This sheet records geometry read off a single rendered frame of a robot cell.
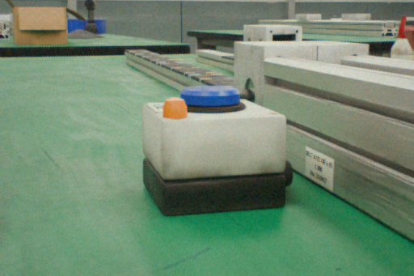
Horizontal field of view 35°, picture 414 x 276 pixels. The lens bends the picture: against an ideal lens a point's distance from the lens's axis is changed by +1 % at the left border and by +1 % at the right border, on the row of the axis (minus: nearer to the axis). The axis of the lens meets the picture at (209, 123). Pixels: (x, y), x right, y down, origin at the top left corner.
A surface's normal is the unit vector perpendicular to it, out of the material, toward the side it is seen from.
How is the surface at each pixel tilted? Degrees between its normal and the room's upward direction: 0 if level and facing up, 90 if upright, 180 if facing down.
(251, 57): 90
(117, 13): 90
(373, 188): 90
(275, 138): 90
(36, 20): 69
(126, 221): 0
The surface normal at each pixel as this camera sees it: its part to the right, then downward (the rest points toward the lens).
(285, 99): -0.97, 0.04
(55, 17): 0.29, -0.30
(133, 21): 0.35, 0.15
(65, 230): 0.00, -0.99
